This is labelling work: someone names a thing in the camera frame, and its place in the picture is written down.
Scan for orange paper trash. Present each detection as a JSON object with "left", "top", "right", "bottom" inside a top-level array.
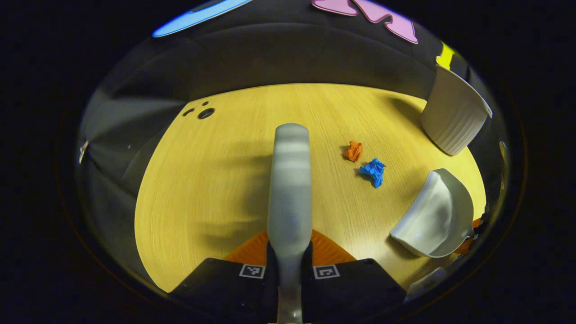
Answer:
[{"left": 343, "top": 140, "right": 363, "bottom": 162}]

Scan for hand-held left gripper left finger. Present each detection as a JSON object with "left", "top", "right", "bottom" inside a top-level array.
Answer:
[{"left": 169, "top": 230, "right": 277, "bottom": 323}]

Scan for white ribbed garbage bin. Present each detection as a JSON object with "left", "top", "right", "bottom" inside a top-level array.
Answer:
[{"left": 419, "top": 64, "right": 493, "bottom": 156}]

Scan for black backdrop cloth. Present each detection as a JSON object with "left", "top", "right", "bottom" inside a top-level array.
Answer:
[{"left": 76, "top": 0, "right": 509, "bottom": 279}]

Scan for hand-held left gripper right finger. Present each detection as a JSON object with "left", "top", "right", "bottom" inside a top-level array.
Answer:
[{"left": 301, "top": 229, "right": 408, "bottom": 323}]

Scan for white dustpan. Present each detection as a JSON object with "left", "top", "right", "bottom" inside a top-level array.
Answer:
[{"left": 389, "top": 168, "right": 475, "bottom": 258}]

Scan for blue paper trash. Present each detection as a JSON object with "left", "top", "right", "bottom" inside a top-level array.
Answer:
[{"left": 359, "top": 158, "right": 387, "bottom": 188}]

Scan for small white broom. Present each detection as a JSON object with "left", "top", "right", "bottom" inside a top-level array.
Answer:
[{"left": 267, "top": 123, "right": 313, "bottom": 324}]

